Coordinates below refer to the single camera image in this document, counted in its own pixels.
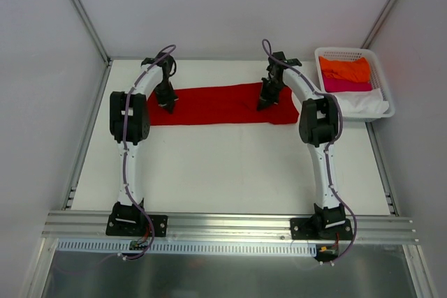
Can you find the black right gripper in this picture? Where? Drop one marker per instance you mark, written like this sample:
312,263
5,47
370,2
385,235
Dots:
269,91

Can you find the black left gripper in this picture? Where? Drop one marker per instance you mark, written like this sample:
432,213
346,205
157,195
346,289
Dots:
165,94

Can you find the red t-shirt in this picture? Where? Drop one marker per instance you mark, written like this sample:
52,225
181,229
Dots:
234,104

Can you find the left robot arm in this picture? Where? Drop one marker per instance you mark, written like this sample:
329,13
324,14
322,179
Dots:
129,126

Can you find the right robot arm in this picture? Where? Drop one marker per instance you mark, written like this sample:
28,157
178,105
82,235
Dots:
319,128

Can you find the magenta t-shirt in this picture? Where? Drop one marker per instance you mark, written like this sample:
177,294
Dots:
333,85

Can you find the white plastic basket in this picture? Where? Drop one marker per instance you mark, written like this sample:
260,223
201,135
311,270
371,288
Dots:
377,77

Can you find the orange t-shirt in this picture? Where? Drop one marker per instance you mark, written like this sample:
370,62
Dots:
357,71

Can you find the white t-shirt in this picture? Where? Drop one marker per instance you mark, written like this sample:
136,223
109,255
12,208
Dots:
359,103

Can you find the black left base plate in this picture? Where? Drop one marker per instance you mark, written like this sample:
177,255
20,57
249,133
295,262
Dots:
157,226

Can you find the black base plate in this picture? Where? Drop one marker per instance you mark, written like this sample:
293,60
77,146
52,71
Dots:
157,226
311,229

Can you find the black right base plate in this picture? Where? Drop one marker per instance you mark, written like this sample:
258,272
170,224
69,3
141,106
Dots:
311,229

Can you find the aluminium mounting rail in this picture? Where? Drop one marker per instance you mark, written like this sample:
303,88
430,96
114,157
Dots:
230,227

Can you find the white slotted cable duct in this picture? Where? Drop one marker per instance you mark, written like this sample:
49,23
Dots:
189,247

